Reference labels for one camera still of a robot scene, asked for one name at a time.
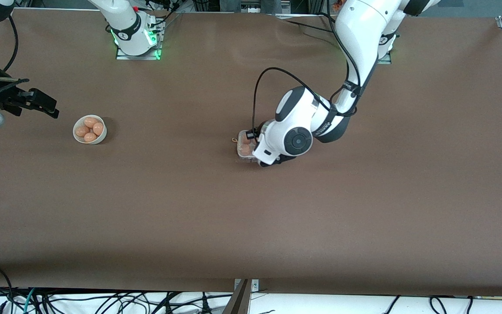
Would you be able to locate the clear plastic egg carton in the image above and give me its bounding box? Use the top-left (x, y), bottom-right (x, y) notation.
top-left (231, 130), bottom-right (261, 164)

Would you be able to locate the white round bowl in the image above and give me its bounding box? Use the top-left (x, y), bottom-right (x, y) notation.
top-left (73, 115), bottom-right (108, 145)

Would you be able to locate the large table cover sheet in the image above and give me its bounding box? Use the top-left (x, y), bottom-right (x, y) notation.
top-left (0, 8), bottom-right (502, 298)

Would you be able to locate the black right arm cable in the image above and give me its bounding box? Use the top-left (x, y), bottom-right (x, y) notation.
top-left (0, 15), bottom-right (20, 75)

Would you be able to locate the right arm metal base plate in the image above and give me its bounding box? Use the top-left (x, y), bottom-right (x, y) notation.
top-left (115, 20), bottom-right (163, 61)

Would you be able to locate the black cable on table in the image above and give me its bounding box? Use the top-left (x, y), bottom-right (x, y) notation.
top-left (277, 12), bottom-right (339, 35)

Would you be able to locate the metal bracket with dark post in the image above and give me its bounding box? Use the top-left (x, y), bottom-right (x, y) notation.
top-left (222, 279), bottom-right (259, 314)

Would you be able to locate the black cable bundle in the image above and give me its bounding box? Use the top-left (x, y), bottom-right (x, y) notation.
top-left (144, 0), bottom-right (183, 27)

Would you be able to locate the green cable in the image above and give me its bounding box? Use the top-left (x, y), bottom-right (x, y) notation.
top-left (22, 288), bottom-right (37, 314)

